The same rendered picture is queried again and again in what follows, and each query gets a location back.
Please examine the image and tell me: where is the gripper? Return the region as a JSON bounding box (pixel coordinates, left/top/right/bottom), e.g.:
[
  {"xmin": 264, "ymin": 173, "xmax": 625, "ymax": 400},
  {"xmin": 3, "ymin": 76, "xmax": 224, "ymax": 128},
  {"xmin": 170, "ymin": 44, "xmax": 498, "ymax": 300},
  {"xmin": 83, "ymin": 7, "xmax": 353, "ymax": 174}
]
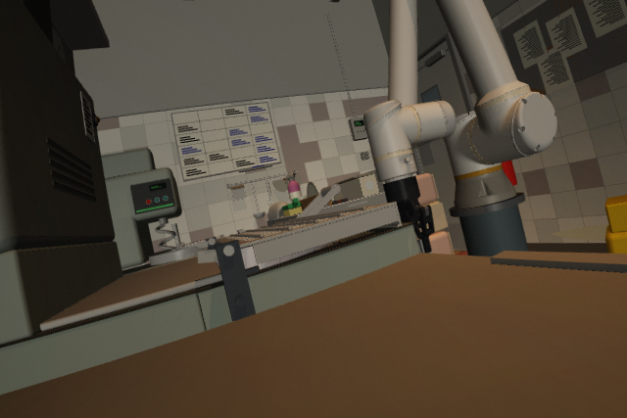
[{"xmin": 382, "ymin": 174, "xmax": 434, "ymax": 255}]

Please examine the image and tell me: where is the grey lever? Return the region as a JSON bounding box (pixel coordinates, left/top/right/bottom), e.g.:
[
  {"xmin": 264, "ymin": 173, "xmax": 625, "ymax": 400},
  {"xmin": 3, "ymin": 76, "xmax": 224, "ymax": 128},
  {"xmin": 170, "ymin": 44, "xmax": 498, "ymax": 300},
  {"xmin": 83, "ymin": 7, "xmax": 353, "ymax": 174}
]
[{"xmin": 298, "ymin": 183, "xmax": 342, "ymax": 218}]

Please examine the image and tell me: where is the grey mixer bowl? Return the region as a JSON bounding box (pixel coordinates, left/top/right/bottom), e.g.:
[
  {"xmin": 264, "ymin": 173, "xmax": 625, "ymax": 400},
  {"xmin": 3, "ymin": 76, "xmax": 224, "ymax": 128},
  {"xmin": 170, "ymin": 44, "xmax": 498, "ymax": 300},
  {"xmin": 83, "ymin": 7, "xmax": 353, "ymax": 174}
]
[{"xmin": 145, "ymin": 245, "xmax": 198, "ymax": 266}]

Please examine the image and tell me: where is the grey spiral hook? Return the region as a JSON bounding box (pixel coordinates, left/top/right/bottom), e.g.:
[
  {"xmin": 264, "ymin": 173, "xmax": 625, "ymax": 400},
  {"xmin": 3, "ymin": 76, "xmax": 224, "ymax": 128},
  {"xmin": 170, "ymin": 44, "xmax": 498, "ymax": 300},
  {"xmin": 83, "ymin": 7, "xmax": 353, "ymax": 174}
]
[{"xmin": 148, "ymin": 220, "xmax": 182, "ymax": 256}]

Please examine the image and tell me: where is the grey mixer control box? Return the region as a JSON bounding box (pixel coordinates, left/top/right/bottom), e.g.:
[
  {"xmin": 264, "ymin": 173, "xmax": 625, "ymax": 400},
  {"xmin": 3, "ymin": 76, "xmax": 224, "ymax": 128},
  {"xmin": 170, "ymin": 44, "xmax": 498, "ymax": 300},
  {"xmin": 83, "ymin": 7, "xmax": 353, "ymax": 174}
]
[{"xmin": 128, "ymin": 167, "xmax": 183, "ymax": 219}]

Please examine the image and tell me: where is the grey-green spiral mixer body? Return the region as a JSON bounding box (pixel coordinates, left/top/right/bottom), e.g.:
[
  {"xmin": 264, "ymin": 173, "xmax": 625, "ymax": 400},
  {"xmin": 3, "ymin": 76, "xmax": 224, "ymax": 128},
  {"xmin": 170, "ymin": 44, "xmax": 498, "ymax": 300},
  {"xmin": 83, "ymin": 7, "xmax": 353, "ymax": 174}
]
[{"xmin": 100, "ymin": 148, "xmax": 183, "ymax": 271}]

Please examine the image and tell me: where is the grey slatted conveyor tray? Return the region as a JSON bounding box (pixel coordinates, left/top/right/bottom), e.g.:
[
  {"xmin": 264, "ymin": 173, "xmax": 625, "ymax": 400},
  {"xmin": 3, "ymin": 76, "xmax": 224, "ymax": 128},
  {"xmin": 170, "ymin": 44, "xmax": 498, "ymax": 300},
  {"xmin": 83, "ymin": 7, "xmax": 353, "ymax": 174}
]
[{"xmin": 196, "ymin": 201, "xmax": 401, "ymax": 271}]

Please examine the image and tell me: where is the dark grey slab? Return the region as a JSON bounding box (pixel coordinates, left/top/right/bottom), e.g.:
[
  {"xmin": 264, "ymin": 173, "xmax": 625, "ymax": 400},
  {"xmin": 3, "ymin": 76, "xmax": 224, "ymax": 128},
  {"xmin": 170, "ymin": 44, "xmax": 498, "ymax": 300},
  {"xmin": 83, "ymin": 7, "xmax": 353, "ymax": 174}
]
[{"xmin": 490, "ymin": 250, "xmax": 627, "ymax": 274}]

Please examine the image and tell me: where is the yellow crate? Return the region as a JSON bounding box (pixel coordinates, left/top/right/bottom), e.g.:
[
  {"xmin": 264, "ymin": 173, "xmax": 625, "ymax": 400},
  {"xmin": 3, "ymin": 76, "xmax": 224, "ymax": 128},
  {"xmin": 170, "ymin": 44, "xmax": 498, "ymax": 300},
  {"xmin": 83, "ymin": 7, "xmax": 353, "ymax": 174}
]
[
  {"xmin": 604, "ymin": 226, "xmax": 627, "ymax": 255},
  {"xmin": 604, "ymin": 194, "xmax": 627, "ymax": 231}
]

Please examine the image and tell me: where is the white schedule board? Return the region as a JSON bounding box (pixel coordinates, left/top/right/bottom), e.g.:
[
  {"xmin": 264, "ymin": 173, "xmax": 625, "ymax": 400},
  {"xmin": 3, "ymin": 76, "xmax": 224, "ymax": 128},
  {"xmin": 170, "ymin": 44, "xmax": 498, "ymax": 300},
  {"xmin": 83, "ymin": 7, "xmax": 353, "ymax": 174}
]
[{"xmin": 169, "ymin": 100, "xmax": 282, "ymax": 184}]

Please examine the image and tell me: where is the dark notice board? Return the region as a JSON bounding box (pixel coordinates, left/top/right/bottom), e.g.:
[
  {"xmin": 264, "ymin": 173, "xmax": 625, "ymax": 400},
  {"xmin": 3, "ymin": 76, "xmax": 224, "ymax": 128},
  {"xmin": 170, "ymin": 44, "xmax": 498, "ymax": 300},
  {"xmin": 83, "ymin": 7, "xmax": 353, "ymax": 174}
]
[{"xmin": 499, "ymin": 0, "xmax": 627, "ymax": 92}]

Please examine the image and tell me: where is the grey extractor hood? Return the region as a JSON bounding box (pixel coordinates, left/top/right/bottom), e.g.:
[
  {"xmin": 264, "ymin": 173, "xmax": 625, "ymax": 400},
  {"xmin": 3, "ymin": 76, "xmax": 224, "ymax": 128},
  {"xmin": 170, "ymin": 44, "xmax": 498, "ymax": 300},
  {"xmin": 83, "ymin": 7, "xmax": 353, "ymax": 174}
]
[{"xmin": 72, "ymin": 0, "xmax": 394, "ymax": 119}]

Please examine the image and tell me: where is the grey-green counter cabinet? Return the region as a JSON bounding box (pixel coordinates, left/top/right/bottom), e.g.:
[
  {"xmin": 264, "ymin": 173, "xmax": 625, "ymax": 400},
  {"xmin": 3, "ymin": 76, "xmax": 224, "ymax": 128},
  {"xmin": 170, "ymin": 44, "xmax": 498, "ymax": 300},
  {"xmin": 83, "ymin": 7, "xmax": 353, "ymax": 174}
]
[{"xmin": 0, "ymin": 220, "xmax": 428, "ymax": 348}]

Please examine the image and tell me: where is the dark oven cabinet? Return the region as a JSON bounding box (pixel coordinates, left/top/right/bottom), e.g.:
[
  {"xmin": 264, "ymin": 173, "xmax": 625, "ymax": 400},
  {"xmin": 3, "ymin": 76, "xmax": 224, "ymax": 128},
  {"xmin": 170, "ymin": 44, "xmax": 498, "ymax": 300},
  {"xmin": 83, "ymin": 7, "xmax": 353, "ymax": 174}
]
[{"xmin": 0, "ymin": 0, "xmax": 124, "ymax": 347}]

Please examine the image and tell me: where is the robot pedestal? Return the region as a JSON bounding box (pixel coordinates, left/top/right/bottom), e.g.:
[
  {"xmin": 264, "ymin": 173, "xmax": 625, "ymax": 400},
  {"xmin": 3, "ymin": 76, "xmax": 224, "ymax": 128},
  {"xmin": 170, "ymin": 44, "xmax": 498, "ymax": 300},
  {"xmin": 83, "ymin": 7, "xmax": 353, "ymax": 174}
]
[{"xmin": 449, "ymin": 192, "xmax": 530, "ymax": 257}]

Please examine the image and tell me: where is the grey wall control panel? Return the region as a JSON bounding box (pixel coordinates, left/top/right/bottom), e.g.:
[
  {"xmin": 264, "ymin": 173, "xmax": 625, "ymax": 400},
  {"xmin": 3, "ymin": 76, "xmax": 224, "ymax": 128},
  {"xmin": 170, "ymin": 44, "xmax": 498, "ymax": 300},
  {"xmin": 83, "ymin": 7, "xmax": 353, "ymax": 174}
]
[{"xmin": 348, "ymin": 116, "xmax": 370, "ymax": 141}]

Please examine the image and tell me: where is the dark bracket with grey disc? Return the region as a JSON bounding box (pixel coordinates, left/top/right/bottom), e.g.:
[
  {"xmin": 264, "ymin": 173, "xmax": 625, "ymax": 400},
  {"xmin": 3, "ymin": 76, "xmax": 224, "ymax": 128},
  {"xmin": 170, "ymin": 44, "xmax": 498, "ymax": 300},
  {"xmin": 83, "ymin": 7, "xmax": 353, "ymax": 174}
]
[{"xmin": 206, "ymin": 236, "xmax": 258, "ymax": 324}]

